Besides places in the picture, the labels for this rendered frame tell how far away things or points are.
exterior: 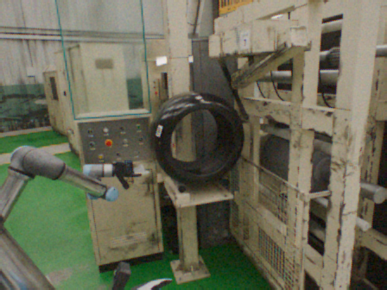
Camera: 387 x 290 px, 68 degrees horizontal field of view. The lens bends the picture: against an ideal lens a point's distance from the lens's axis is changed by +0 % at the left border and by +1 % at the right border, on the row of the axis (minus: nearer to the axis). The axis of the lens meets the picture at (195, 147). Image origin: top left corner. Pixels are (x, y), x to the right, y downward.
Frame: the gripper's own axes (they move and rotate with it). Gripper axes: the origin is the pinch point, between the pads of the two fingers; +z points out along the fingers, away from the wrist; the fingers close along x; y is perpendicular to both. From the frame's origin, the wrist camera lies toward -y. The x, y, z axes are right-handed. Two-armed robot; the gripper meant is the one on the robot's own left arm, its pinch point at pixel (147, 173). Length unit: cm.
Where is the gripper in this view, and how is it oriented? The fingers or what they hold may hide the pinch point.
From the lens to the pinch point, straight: 172.6
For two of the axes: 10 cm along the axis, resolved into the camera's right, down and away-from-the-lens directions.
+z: 9.6, 0.0, 3.0
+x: -2.9, -2.3, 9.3
